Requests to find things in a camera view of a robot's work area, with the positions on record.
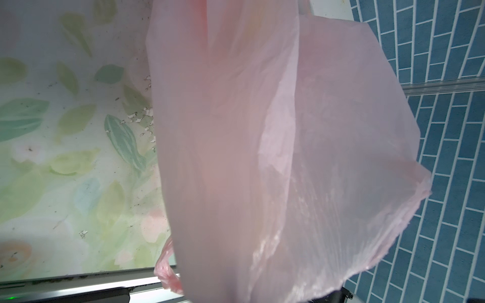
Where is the pink plastic bag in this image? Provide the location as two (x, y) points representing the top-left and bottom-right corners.
(146, 1), (432, 302)

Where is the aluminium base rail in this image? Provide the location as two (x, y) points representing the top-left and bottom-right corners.
(1, 268), (188, 302)

